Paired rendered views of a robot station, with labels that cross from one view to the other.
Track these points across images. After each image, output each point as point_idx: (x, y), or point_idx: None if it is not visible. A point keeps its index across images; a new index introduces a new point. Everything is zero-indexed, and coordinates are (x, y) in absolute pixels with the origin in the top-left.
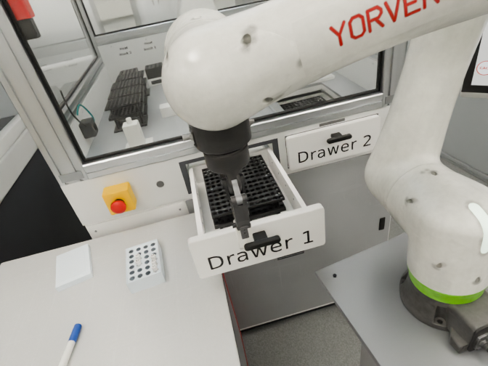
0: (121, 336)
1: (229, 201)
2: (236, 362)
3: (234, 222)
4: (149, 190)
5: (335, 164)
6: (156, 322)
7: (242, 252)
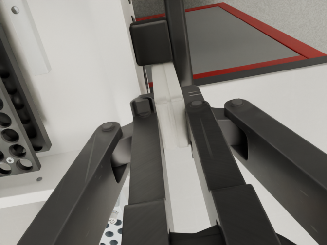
0: (204, 220)
1: (121, 189)
2: (285, 76)
3: (174, 146)
4: None
5: None
6: (192, 186)
7: (146, 82)
